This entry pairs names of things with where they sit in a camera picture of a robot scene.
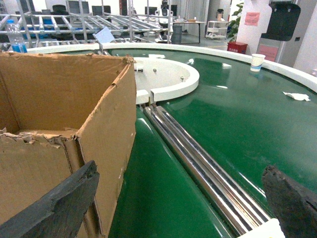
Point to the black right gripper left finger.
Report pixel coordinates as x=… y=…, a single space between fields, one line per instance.
x=60 y=212

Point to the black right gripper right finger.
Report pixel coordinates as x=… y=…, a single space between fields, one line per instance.
x=294 y=205

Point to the brown cardboard box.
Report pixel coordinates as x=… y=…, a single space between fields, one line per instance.
x=58 y=112

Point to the steel conveyor rollers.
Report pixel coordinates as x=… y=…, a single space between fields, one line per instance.
x=230 y=200

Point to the green curved conveyor belt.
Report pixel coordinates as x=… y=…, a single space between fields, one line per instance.
x=242 y=119

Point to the white outer conveyor rim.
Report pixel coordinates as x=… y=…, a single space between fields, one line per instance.
x=301 y=77

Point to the white inner conveyor hub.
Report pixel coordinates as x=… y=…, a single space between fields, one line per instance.
x=163 y=79

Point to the steel roller rack shelf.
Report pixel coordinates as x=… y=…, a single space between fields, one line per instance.
x=57 y=28

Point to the crumpled white paper scrap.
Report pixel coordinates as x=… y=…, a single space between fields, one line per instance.
x=298 y=96

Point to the white paper cup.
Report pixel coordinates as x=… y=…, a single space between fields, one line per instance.
x=256 y=62

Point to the red fire extinguisher box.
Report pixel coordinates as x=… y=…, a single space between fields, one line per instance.
x=237 y=47

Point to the clear plastic water bottle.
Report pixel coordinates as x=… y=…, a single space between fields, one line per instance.
x=15 y=37

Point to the green potted plant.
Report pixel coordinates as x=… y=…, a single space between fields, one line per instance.
x=234 y=24

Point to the white rolling cart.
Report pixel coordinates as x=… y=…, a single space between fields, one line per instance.
x=217 y=29

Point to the white office table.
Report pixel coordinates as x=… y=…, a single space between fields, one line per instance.
x=189 y=23

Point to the black wall-mounted device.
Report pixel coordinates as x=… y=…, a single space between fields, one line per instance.
x=283 y=21

